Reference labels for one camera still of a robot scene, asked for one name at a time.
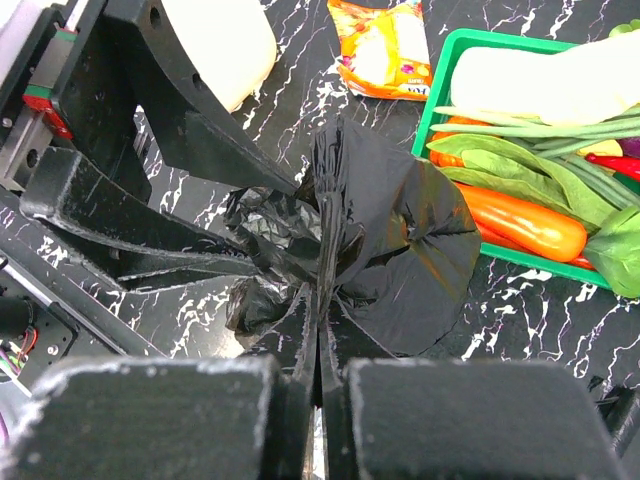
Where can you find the orange snack packet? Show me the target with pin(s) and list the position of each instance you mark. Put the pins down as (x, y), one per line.
(383, 52)

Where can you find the black trash bag roll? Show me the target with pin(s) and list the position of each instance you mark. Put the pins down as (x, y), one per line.
(371, 226)

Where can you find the small orange carrot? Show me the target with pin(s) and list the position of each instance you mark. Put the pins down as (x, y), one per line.
(447, 152)

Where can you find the large orange carrot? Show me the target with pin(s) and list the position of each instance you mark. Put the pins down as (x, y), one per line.
(537, 229)

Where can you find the green plastic basket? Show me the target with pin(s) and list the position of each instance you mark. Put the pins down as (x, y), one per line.
(542, 138)

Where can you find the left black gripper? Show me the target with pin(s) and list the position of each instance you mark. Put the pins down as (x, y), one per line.
(73, 75)

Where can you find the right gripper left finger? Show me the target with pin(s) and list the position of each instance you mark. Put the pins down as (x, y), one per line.
(292, 343)

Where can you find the beige plastic trash bin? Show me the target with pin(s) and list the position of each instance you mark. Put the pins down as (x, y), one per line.
(230, 43)

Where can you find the yellow white napa cabbage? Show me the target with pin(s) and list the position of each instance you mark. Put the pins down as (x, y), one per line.
(584, 85)

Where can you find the green leafy vegetable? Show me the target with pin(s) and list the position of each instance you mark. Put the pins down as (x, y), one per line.
(611, 256)

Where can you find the red chili pepper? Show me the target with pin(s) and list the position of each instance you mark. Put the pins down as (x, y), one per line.
(627, 166)

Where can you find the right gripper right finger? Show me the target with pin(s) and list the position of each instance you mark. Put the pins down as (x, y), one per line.
(340, 339)

